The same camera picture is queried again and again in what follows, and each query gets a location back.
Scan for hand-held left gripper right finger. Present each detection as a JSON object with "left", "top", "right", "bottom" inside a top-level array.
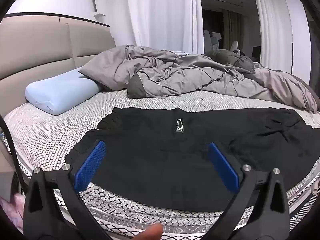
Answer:
[{"left": 202, "top": 142, "right": 292, "bottom": 240}]

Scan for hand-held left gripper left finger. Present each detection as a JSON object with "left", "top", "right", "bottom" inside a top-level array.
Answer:
[{"left": 23, "top": 141, "right": 118, "bottom": 240}]

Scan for black pants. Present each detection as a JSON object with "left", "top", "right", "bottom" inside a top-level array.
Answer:
[{"left": 64, "top": 107, "right": 320, "bottom": 213}]

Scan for person's left hand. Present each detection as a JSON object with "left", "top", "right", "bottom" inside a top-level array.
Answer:
[{"left": 132, "top": 224, "right": 164, "bottom": 240}]

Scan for white honeycomb mattress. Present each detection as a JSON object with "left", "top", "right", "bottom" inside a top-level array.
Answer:
[{"left": 2, "top": 90, "right": 320, "bottom": 240}]

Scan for light blue pillow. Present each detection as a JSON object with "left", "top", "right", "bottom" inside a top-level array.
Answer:
[{"left": 25, "top": 67, "right": 103, "bottom": 116}]

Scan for pink cloth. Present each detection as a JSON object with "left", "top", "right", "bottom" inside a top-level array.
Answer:
[{"left": 0, "top": 194, "right": 25, "bottom": 233}]

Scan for grey duvet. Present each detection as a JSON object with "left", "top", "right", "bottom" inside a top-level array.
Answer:
[{"left": 79, "top": 44, "right": 318, "bottom": 113}]

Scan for dark grey pillow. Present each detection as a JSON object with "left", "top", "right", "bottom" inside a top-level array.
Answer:
[{"left": 205, "top": 49, "right": 255, "bottom": 74}]

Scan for beige padded headboard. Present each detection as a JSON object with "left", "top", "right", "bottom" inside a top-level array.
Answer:
[{"left": 0, "top": 12, "right": 117, "bottom": 110}]

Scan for white and blue clothes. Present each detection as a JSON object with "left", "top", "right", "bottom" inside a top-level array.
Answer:
[{"left": 204, "top": 30, "right": 223, "bottom": 53}]

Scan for olive curtain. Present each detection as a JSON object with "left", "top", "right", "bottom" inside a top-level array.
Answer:
[{"left": 222, "top": 9, "right": 244, "bottom": 50}]

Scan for narrow white curtain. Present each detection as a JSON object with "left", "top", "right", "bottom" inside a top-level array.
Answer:
[{"left": 251, "top": 0, "right": 293, "bottom": 73}]

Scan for wide white curtain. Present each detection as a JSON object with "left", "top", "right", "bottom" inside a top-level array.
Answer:
[{"left": 125, "top": 0, "right": 204, "bottom": 55}]

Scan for black cable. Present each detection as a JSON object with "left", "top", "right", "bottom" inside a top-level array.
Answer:
[{"left": 0, "top": 114, "right": 28, "bottom": 195}]

